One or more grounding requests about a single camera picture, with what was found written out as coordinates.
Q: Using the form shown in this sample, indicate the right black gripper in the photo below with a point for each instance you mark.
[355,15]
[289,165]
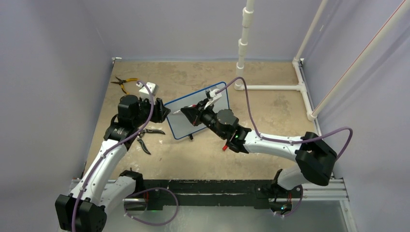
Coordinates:
[193,114]

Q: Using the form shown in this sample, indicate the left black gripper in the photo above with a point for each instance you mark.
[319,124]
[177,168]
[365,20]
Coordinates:
[159,111]

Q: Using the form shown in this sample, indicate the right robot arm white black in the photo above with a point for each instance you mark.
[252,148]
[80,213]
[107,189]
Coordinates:
[314,158]

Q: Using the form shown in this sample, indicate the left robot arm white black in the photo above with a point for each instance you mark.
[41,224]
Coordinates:
[87,206]

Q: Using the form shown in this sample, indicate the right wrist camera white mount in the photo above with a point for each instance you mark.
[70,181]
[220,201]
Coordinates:
[212,97]

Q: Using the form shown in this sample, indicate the black handled cutters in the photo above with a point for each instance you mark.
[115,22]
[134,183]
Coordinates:
[146,136]

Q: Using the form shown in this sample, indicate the yellow handled pliers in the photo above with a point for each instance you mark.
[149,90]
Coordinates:
[121,83]

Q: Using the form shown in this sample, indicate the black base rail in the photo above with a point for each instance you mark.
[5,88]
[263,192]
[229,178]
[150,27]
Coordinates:
[259,194]

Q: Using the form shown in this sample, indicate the aluminium frame rail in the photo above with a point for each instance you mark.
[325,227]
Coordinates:
[336,191]

